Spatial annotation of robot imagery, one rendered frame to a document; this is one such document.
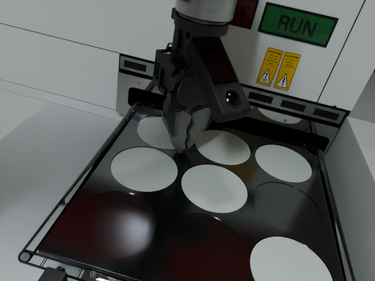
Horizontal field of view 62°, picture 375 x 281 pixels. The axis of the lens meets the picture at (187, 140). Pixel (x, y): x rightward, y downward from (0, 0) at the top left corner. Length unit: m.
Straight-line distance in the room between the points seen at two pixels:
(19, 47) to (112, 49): 0.21
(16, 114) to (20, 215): 0.38
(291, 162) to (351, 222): 0.13
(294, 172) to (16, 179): 0.46
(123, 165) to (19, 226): 0.17
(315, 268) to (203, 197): 0.16
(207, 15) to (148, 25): 0.23
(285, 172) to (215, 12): 0.29
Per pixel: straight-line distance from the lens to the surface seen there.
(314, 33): 0.59
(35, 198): 0.55
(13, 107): 0.86
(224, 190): 0.47
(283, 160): 0.58
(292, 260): 0.43
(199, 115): 0.47
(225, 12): 0.41
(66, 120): 0.72
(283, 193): 0.51
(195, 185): 0.47
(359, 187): 0.54
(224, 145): 0.56
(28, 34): 0.74
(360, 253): 0.51
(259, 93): 0.62
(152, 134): 0.55
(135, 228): 0.40
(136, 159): 0.49
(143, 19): 0.61
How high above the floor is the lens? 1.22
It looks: 35 degrees down
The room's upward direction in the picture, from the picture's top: 12 degrees clockwise
